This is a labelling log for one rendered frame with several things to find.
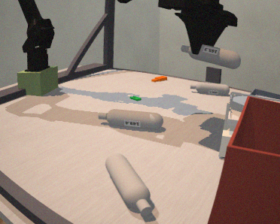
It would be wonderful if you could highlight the white gas cylinder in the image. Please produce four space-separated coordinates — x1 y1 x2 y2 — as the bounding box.
105 153 153 216

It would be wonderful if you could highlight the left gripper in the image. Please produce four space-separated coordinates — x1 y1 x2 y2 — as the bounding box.
158 0 238 55

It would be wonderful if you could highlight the red open box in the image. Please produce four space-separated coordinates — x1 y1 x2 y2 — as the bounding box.
207 96 280 224

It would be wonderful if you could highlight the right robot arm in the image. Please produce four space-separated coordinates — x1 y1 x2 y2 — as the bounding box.
18 0 54 71

